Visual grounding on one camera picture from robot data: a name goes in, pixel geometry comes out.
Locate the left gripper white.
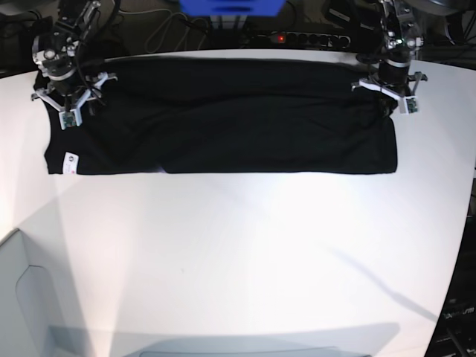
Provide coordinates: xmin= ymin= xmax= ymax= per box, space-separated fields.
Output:
xmin=351 ymin=71 xmax=428 ymax=118

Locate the black power strip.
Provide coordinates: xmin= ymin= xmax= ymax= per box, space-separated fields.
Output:
xmin=244 ymin=31 xmax=352 ymax=51

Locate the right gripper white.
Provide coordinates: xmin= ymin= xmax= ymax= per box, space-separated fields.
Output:
xmin=30 ymin=72 xmax=118 ymax=129

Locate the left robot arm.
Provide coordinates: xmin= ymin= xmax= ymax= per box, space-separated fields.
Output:
xmin=351 ymin=1 xmax=428 ymax=115

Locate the white bin beside table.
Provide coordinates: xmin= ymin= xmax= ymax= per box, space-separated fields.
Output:
xmin=1 ymin=229 xmax=113 ymax=356

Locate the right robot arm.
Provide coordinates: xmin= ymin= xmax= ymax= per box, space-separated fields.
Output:
xmin=31 ymin=1 xmax=118 ymax=130

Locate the black T-shirt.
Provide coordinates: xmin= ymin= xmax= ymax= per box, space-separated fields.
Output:
xmin=44 ymin=57 xmax=398 ymax=175

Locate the blue box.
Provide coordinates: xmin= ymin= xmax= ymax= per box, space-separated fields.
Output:
xmin=179 ymin=0 xmax=286 ymax=16

